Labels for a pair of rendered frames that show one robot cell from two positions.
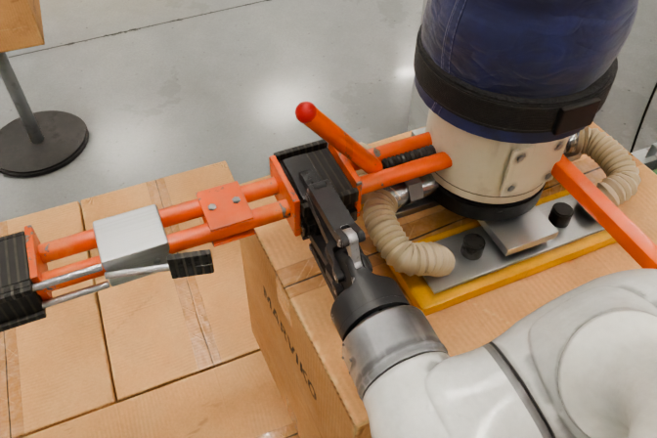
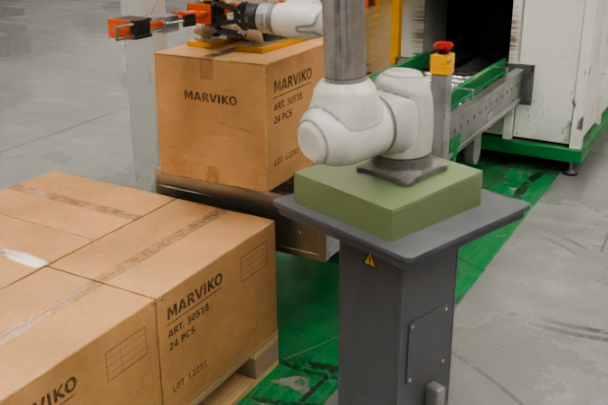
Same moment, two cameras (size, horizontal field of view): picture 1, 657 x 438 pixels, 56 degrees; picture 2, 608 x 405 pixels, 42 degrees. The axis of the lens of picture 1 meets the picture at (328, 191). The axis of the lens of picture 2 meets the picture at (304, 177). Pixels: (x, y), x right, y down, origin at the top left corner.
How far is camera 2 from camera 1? 2.05 m
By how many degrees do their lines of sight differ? 40
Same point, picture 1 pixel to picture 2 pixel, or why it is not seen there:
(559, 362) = not seen: outside the picture
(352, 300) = (251, 6)
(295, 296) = (213, 58)
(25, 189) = not seen: outside the picture
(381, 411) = (279, 11)
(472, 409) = not seen: outside the picture
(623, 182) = not seen: hidden behind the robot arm
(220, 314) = (122, 206)
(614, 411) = not seen: outside the picture
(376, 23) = (50, 165)
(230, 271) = (109, 195)
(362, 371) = (266, 13)
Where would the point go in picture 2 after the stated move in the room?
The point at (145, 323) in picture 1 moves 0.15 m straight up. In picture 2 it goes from (79, 220) to (73, 176)
